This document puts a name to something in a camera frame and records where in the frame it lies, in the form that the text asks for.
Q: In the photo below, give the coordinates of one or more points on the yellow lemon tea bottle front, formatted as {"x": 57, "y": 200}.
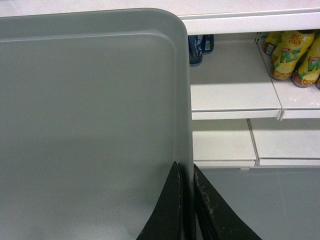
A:
{"x": 309, "y": 71}

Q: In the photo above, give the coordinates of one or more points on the grey rectangular serving tray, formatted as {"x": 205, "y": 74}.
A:
{"x": 94, "y": 109}

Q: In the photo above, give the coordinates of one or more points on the yellow lemon tea bottle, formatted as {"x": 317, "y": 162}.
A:
{"x": 293, "y": 44}
{"x": 309, "y": 71}

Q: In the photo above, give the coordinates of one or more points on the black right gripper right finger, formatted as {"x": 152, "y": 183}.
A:
{"x": 217, "y": 220}

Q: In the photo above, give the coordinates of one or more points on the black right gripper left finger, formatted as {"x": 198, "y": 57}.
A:
{"x": 165, "y": 222}

